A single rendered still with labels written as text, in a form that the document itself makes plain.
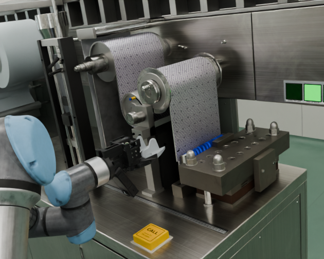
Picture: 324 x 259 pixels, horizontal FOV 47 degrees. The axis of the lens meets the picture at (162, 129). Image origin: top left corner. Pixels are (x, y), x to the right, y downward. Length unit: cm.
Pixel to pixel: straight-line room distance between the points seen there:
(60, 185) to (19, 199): 32
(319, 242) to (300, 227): 113
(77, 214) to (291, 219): 74
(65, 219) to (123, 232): 21
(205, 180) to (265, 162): 21
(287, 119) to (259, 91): 275
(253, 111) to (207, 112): 298
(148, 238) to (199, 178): 23
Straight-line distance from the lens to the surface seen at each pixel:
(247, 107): 428
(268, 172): 123
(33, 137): 60
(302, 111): 397
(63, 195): 91
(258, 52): 130
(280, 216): 128
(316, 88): 123
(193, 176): 112
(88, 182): 94
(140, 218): 116
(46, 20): 173
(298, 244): 147
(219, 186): 106
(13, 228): 59
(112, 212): 122
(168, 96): 112
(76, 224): 97
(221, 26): 137
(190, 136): 122
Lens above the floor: 149
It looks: 18 degrees down
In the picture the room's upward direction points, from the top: 8 degrees counter-clockwise
